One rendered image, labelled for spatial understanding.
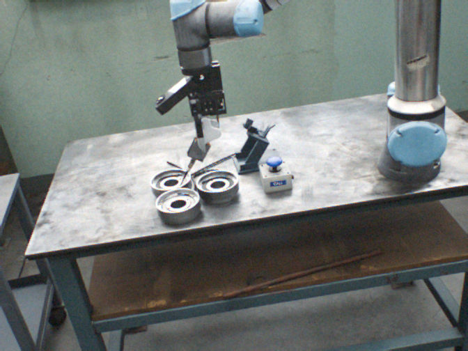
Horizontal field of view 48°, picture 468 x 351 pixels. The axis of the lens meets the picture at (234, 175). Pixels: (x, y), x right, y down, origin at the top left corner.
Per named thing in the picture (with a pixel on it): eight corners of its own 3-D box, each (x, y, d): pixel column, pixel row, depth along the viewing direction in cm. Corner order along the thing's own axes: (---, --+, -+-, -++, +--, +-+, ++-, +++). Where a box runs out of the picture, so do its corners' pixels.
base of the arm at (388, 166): (424, 149, 140) (427, 115, 135) (451, 177, 127) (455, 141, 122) (369, 157, 140) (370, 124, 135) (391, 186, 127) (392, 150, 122)
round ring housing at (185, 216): (189, 230, 121) (186, 215, 119) (150, 223, 125) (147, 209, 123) (209, 205, 129) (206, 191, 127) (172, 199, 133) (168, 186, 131)
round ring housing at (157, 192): (179, 206, 130) (176, 192, 128) (145, 200, 134) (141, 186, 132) (200, 185, 137) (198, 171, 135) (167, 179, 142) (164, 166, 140)
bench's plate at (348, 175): (27, 262, 121) (24, 255, 120) (68, 146, 172) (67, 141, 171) (528, 181, 126) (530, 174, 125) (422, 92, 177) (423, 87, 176)
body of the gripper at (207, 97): (227, 116, 121) (221, 67, 115) (190, 122, 120) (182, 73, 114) (222, 104, 128) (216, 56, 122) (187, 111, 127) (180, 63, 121)
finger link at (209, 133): (225, 152, 125) (219, 116, 121) (200, 157, 125) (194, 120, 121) (223, 148, 128) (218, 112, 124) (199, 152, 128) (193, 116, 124)
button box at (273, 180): (264, 193, 130) (263, 177, 128) (260, 180, 136) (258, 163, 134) (297, 189, 131) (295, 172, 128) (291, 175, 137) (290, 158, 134)
